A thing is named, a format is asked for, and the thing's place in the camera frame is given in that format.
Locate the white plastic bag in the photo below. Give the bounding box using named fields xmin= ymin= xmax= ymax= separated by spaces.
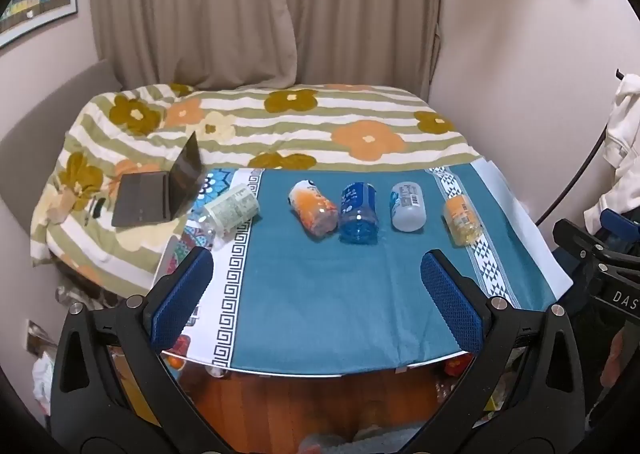
xmin=32 ymin=351 xmax=57 ymax=416

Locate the black cable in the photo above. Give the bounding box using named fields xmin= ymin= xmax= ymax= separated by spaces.
xmin=533 ymin=68 xmax=629 ymax=227

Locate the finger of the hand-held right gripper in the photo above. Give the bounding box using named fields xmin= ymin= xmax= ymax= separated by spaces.
xmin=599 ymin=208 xmax=640 ymax=241
xmin=552 ymin=218 xmax=640 ymax=266

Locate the beige curtain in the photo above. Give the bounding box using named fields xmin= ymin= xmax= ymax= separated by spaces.
xmin=89 ymin=0 xmax=446 ymax=96

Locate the dark grey laptop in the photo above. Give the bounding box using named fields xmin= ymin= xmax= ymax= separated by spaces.
xmin=110 ymin=130 xmax=205 ymax=228

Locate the white floor cloth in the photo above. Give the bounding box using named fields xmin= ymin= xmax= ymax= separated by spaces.
xmin=299 ymin=425 xmax=427 ymax=454

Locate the person's right forearm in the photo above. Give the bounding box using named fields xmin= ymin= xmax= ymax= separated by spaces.
xmin=600 ymin=326 xmax=629 ymax=387

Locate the white hanging garment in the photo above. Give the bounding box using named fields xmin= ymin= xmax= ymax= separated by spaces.
xmin=583 ymin=76 xmax=640 ymax=236

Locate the floral striped blanket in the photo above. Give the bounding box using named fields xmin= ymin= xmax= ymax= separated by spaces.
xmin=29 ymin=82 xmax=483 ymax=300

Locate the white translucent plastic cup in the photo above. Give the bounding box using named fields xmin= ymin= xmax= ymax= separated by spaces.
xmin=389 ymin=181 xmax=428 ymax=233

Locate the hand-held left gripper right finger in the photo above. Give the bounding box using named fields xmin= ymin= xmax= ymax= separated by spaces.
xmin=414 ymin=249 xmax=587 ymax=454

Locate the orange print plastic cup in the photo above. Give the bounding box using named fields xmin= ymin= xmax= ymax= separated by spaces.
xmin=288 ymin=179 xmax=341 ymax=237

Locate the grey upholstered headboard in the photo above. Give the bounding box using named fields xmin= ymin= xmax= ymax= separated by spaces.
xmin=0 ymin=58 xmax=123 ymax=240

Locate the blue plastic cup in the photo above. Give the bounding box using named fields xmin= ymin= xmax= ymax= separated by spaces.
xmin=338 ymin=181 xmax=379 ymax=246

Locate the teal patterned tablecloth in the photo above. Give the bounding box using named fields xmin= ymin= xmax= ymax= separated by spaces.
xmin=150 ymin=164 xmax=574 ymax=378

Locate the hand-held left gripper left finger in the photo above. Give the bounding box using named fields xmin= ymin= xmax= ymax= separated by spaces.
xmin=50 ymin=246 xmax=222 ymax=454

